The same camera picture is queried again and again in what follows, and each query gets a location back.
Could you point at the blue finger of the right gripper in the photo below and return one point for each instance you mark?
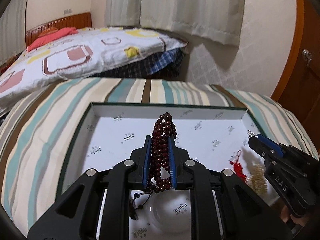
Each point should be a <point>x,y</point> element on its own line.
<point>271,144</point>

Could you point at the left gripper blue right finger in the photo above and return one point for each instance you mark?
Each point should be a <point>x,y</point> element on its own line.
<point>171,157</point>

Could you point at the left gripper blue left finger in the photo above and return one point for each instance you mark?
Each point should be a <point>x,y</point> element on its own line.
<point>146,164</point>

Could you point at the red knot gold pendant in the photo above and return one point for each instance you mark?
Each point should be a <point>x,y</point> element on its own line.
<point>237,167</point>

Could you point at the white jade bangle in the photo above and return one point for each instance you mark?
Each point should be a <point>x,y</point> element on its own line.
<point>169,214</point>

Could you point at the right hand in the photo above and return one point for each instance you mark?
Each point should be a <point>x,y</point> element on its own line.
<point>309,223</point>

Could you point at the green shallow tray box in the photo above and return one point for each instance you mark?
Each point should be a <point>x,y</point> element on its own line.
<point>108,133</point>

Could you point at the wooden door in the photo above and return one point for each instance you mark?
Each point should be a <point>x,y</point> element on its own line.
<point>298,87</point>

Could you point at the plaid blue bed sheet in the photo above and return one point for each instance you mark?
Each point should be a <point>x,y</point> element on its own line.
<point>150,64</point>

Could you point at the silver door knob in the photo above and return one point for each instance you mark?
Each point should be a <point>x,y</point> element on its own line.
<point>307,56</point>

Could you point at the striped tablecloth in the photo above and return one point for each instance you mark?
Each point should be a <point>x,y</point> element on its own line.
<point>38,130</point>

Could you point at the patterned white bed quilt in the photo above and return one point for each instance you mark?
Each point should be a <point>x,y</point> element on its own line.
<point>89,51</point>

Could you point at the right grey curtain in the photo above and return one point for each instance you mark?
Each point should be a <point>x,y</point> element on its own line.
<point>216,20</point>

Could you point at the grey curtain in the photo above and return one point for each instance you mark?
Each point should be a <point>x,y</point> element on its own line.
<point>216,20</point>
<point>13,29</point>

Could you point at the wooden headboard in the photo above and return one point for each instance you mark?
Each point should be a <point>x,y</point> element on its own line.
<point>79,21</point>

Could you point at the pink red pillow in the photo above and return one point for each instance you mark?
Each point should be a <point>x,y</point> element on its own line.
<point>41,41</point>

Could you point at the orange embroidered cushion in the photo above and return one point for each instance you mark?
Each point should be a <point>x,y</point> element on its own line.
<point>48,31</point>

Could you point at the left grey curtain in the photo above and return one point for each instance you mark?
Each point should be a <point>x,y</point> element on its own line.
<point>13,29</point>

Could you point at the wall socket plate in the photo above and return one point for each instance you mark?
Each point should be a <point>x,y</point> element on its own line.
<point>67,11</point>

